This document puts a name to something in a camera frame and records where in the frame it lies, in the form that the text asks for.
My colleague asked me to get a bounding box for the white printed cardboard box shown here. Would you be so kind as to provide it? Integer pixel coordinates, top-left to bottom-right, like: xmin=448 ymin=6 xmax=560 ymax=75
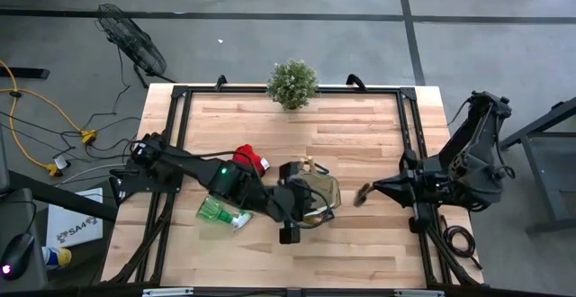
xmin=45 ymin=187 xmax=104 ymax=248

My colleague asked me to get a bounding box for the red gardening glove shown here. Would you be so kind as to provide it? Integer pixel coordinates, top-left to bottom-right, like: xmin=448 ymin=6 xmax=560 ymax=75
xmin=231 ymin=143 xmax=270 ymax=177

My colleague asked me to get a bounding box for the black computer mouse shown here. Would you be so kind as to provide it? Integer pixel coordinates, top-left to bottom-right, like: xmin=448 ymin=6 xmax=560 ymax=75
xmin=0 ymin=232 xmax=36 ymax=283

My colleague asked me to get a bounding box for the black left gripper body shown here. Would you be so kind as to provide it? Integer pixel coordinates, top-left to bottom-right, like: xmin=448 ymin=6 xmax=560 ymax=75
xmin=269 ymin=161 xmax=316 ymax=245

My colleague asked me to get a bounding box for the grey metal stand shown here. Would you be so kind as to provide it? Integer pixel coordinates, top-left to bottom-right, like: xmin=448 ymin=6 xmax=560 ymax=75
xmin=496 ymin=96 xmax=576 ymax=235

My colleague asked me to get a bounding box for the coiled black cable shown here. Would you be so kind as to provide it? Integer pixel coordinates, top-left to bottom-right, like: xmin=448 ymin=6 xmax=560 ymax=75
xmin=439 ymin=214 xmax=483 ymax=271

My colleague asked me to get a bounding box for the dark grey desk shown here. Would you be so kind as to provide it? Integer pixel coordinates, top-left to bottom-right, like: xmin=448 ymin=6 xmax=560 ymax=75
xmin=0 ymin=187 xmax=49 ymax=294

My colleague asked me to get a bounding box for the yellow and blue bottle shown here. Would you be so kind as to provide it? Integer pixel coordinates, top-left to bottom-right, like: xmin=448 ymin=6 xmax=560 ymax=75
xmin=41 ymin=246 xmax=73 ymax=271

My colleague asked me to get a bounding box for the black metal table frame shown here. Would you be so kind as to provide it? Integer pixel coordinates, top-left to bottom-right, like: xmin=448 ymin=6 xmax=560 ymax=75
xmin=102 ymin=84 xmax=486 ymax=289

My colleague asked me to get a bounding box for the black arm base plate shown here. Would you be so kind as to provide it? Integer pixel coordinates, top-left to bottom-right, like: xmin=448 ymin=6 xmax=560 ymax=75
xmin=110 ymin=168 xmax=185 ymax=194

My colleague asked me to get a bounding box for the yellow extension cord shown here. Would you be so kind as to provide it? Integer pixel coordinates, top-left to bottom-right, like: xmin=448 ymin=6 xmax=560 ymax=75
xmin=0 ymin=60 xmax=98 ymax=177

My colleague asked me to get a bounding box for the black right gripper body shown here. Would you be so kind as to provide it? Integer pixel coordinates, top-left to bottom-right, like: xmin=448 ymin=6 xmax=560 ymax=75
xmin=403 ymin=149 xmax=436 ymax=234

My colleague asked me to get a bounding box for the black fan cord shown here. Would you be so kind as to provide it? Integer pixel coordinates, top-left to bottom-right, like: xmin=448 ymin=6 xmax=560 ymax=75
xmin=85 ymin=47 xmax=136 ymax=130

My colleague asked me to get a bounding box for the black metal beam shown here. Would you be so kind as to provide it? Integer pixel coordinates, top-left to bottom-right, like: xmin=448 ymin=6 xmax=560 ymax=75
xmin=7 ymin=169 xmax=119 ymax=222

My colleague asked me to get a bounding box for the silver table bracket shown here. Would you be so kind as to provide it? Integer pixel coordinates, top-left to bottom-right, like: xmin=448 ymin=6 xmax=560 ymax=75
xmin=141 ymin=287 xmax=194 ymax=297
xmin=393 ymin=289 xmax=446 ymax=297

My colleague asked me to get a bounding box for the green spray bottle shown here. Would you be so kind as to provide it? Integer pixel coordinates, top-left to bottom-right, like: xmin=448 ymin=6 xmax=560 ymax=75
xmin=195 ymin=196 xmax=254 ymax=233

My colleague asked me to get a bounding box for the potted green plant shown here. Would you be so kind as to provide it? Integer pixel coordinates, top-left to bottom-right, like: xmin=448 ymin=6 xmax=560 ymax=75
xmin=266 ymin=59 xmax=320 ymax=111

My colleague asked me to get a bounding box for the black floor fan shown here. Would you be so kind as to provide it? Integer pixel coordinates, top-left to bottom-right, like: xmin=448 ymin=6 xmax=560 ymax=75
xmin=94 ymin=3 xmax=177 ymax=89

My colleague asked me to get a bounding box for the black floor bar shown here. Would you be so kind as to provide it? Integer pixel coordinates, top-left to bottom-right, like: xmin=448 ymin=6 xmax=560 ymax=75
xmin=0 ymin=67 xmax=50 ymax=81

